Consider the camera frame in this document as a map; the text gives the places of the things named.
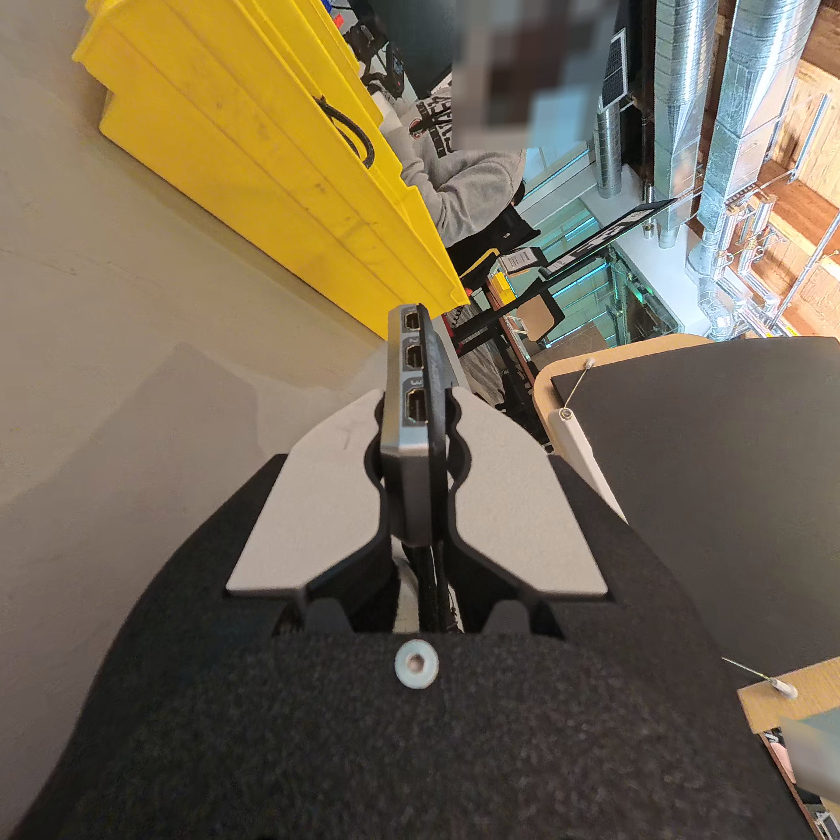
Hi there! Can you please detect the silver ventilation duct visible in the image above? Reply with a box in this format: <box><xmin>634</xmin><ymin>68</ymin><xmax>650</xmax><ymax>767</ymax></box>
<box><xmin>655</xmin><ymin>0</ymin><xmax>721</xmax><ymax>250</ymax></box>
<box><xmin>686</xmin><ymin>0</ymin><xmax>826</xmax><ymax>342</ymax></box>

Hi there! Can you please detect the cardboard box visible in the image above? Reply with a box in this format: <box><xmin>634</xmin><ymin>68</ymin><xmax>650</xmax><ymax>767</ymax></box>
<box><xmin>535</xmin><ymin>322</ymin><xmax>609</xmax><ymax>370</ymax></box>

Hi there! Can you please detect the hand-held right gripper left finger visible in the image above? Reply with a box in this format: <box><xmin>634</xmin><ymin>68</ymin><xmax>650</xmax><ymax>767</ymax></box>
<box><xmin>226</xmin><ymin>388</ymin><xmax>393</xmax><ymax>598</ymax></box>

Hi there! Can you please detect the white clip bar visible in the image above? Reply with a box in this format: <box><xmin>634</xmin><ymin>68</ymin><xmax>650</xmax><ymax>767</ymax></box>
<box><xmin>556</xmin><ymin>406</ymin><xmax>629</xmax><ymax>524</ymax></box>

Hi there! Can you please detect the black and silver switch box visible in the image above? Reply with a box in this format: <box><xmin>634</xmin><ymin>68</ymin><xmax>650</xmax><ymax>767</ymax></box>
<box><xmin>379</xmin><ymin>302</ymin><xmax>462</xmax><ymax>635</ymax></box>

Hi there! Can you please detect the black board wooden rim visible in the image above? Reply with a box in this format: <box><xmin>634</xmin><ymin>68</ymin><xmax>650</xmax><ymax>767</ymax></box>
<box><xmin>533</xmin><ymin>333</ymin><xmax>840</xmax><ymax>736</ymax></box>

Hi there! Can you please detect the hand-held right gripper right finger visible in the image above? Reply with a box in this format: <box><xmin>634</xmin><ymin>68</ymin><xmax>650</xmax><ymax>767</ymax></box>
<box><xmin>441</xmin><ymin>387</ymin><xmax>609</xmax><ymax>598</ymax></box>

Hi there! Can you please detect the small wooden board black frame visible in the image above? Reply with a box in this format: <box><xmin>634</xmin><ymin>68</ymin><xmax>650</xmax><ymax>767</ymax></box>
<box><xmin>507</xmin><ymin>290</ymin><xmax>567</xmax><ymax>343</ymax></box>

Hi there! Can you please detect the black printed tag strip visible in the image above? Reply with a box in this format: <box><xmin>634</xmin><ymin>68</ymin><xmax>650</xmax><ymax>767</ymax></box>
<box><xmin>538</xmin><ymin>197</ymin><xmax>678</xmax><ymax>281</ymax></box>

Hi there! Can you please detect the yellow plastic bin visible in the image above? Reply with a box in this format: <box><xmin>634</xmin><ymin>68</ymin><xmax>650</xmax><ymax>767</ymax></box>
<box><xmin>71</xmin><ymin>0</ymin><xmax>471</xmax><ymax>340</ymax></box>

